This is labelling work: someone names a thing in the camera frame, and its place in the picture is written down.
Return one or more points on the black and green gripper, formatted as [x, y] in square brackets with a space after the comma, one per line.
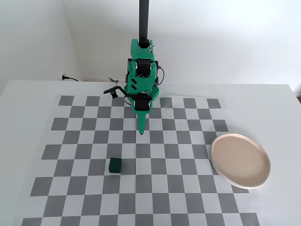
[141, 103]

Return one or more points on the dark green dice cube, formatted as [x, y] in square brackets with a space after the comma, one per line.
[115, 166]

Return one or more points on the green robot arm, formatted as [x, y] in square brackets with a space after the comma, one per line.
[141, 83]

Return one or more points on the green perforated robot base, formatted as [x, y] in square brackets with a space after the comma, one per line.
[156, 93]

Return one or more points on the beige round plate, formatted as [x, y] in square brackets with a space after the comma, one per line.
[240, 161]

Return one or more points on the grey checkerboard mat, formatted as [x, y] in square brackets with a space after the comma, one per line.
[150, 188]

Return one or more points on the black vertical pole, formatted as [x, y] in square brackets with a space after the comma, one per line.
[143, 21]

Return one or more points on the black wrist camera board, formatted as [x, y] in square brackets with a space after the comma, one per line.
[114, 90]

